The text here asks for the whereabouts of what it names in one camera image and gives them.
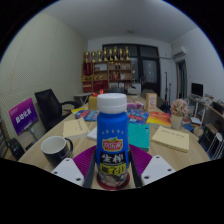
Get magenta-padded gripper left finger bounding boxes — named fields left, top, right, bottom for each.
left=50, top=144, right=98, bottom=190

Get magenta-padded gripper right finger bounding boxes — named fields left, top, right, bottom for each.
left=128, top=143, right=177, bottom=188

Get blue drink bottle white cap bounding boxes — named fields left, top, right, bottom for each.
left=94, top=92, right=131, bottom=188

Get black mug white inside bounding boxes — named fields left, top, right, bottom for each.
left=40, top=135, right=74, bottom=168

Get pale yellow book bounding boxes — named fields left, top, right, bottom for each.
left=150, top=125, right=190, bottom=154

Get teal notebook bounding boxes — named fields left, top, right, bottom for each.
left=127, top=122, right=151, bottom=152

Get pale yellow envelope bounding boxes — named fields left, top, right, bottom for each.
left=62, top=117, right=90, bottom=139

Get orange booklet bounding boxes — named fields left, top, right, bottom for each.
left=145, top=111, right=172, bottom=127

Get black plastic chair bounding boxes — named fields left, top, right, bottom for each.
left=8, top=137, right=26, bottom=161

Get blue colourful booklet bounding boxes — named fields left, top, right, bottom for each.
left=74, top=109, right=100, bottom=122
left=126, top=108, right=150, bottom=125

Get pink flowers in white pot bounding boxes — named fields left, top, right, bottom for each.
left=170, top=98, right=190, bottom=131

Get black office chair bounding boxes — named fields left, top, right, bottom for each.
left=34, top=88, right=81, bottom=133

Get white round stool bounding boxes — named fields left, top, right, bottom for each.
left=206, top=132, right=224, bottom=160

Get pink box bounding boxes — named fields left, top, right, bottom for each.
left=126, top=101, right=145, bottom=111

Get small brown cardboard box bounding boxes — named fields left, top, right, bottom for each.
left=145, top=92, right=158, bottom=113

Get purple sign board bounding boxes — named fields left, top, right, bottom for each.
left=8, top=97, right=39, bottom=136

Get yellow gift box red ribbon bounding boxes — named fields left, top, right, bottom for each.
left=87, top=92, right=105, bottom=111

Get grey office chair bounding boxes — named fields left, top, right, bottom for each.
left=140, top=88, right=164, bottom=108

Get small white table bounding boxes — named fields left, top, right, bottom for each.
left=73, top=92, right=93, bottom=106

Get cluttered wooden side desk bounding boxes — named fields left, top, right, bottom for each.
left=188, top=94, right=224, bottom=158

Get black computer monitor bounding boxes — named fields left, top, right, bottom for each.
left=190, top=82, right=204, bottom=98

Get black framed glass door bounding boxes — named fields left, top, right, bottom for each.
left=102, top=43, right=162, bottom=98

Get wooden shelf unit with trophies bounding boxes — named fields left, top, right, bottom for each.
left=81, top=46, right=133, bottom=94

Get white wall air conditioner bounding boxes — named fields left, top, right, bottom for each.
left=171, top=45, right=188, bottom=59

